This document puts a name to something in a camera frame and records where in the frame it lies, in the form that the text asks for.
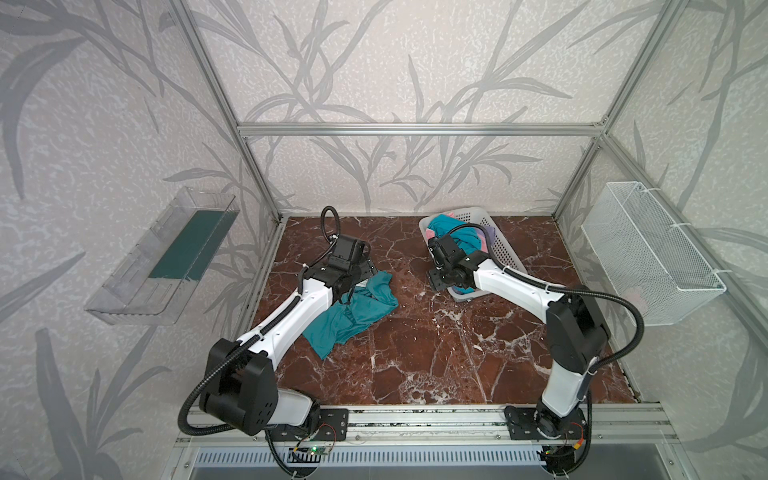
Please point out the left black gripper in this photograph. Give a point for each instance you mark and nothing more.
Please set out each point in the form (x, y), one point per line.
(359, 271)

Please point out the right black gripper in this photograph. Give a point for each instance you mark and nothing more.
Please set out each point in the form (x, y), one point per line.
(441, 271)

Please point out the teal printed t-shirt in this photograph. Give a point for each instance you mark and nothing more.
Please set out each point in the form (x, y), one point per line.
(353, 314)

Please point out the white plastic laundry basket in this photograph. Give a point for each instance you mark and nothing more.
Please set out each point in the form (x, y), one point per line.
(498, 240)

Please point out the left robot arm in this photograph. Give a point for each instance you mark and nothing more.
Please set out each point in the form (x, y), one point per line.
(239, 390)

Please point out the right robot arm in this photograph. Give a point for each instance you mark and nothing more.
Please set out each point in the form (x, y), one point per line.
(575, 331)

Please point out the teal t-shirt in basket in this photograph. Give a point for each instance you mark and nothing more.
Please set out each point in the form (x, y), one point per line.
(469, 239)

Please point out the purple t-shirt in basket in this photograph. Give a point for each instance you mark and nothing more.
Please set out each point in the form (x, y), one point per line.
(487, 239)

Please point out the green circuit board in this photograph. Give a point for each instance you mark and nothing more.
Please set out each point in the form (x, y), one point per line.
(312, 450)

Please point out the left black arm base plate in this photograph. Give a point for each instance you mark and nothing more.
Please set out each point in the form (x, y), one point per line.
(324, 424)

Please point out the aluminium front rail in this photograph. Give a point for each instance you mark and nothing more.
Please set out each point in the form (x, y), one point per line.
(390, 425)

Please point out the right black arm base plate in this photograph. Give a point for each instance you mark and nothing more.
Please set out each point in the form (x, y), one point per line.
(540, 424)

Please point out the aluminium frame crossbar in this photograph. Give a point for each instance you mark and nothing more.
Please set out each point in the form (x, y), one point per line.
(253, 130)

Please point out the pink item in wire basket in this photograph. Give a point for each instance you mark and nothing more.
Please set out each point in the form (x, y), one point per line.
(636, 296)

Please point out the slotted white cable duct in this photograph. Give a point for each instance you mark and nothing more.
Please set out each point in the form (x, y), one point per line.
(257, 457)

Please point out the white wire mesh basket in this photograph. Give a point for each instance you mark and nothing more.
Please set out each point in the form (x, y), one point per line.
(638, 243)

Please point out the clear plastic wall tray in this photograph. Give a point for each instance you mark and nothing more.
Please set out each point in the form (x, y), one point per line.
(153, 284)

